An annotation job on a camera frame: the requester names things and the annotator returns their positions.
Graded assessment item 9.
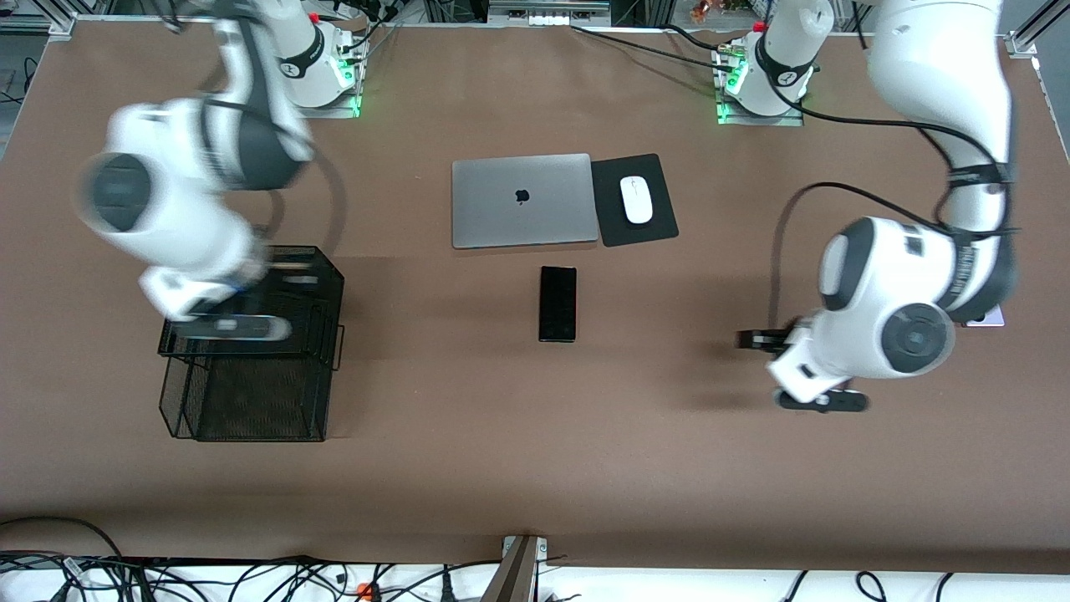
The long black smartphone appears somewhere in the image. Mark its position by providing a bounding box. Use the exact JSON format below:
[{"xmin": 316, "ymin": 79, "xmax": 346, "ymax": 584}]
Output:
[{"xmin": 538, "ymin": 266, "xmax": 578, "ymax": 344}]

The black mesh two-tier tray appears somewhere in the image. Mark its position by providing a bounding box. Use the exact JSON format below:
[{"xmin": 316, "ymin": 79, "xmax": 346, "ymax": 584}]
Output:
[{"xmin": 157, "ymin": 244, "xmax": 346, "ymax": 443}]

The black mouse pad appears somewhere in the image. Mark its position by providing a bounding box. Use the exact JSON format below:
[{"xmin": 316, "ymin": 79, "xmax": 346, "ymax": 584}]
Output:
[{"xmin": 590, "ymin": 153, "xmax": 680, "ymax": 248}]

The white computer mouse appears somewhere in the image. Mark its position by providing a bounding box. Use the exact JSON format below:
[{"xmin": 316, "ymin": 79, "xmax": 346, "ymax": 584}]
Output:
[{"xmin": 619, "ymin": 176, "xmax": 654, "ymax": 226}]

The silver closed laptop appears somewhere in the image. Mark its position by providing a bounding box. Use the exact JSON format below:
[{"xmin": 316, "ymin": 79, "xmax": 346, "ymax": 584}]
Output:
[{"xmin": 451, "ymin": 153, "xmax": 601, "ymax": 250}]

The grey power strip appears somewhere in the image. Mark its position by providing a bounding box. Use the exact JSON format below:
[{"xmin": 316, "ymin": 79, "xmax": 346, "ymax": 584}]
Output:
[{"xmin": 489, "ymin": 0, "xmax": 611, "ymax": 27}]

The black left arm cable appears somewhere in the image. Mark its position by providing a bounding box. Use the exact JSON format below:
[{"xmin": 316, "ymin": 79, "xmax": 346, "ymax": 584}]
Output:
[{"xmin": 769, "ymin": 75, "xmax": 1017, "ymax": 331}]

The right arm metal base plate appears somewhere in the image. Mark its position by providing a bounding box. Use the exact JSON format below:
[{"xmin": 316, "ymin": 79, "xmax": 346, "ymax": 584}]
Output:
[{"xmin": 273, "ymin": 38, "xmax": 365, "ymax": 120}]

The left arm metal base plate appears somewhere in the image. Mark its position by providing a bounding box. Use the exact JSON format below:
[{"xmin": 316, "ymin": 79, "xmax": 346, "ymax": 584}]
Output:
[{"xmin": 716, "ymin": 42, "xmax": 805, "ymax": 127}]

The short black table cable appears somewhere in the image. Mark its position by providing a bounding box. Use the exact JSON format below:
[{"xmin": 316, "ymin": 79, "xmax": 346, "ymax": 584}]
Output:
[{"xmin": 665, "ymin": 23, "xmax": 730, "ymax": 51}]

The long black table cable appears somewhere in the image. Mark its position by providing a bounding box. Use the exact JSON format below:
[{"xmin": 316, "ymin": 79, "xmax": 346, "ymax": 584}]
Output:
[{"xmin": 571, "ymin": 25, "xmax": 736, "ymax": 74}]

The black looped cable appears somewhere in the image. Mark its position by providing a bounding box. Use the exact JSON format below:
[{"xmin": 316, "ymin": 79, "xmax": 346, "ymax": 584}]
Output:
[{"xmin": 0, "ymin": 517, "xmax": 126, "ymax": 563}]

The grey metal camera post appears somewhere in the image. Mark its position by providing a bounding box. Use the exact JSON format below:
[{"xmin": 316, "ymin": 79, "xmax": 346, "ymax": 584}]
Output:
[{"xmin": 481, "ymin": 535, "xmax": 549, "ymax": 602}]

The aluminium frame profile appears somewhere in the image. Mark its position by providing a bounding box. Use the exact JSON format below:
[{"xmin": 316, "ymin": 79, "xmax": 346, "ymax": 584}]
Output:
[
  {"xmin": 38, "ymin": 10, "xmax": 80, "ymax": 43},
  {"xmin": 1003, "ymin": 29, "xmax": 1046, "ymax": 59}
]

